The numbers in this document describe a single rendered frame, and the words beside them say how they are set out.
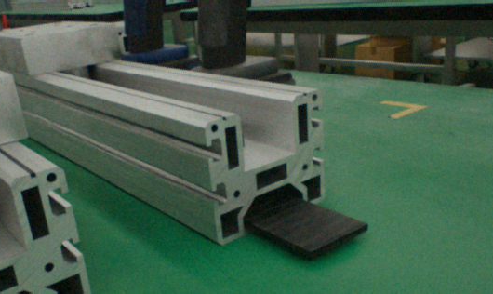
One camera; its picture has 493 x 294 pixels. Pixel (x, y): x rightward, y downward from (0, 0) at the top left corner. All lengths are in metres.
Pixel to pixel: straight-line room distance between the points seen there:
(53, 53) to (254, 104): 0.28
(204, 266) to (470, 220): 0.17
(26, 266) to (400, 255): 0.21
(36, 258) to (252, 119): 0.19
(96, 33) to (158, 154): 0.27
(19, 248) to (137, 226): 0.12
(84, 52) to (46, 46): 0.04
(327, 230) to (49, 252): 0.17
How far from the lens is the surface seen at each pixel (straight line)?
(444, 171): 0.47
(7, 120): 0.35
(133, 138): 0.42
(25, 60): 0.61
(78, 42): 0.63
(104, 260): 0.36
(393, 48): 4.43
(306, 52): 3.15
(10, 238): 0.32
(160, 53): 0.82
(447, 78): 3.45
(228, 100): 0.43
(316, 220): 0.36
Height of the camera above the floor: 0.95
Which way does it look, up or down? 22 degrees down
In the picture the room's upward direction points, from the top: 7 degrees counter-clockwise
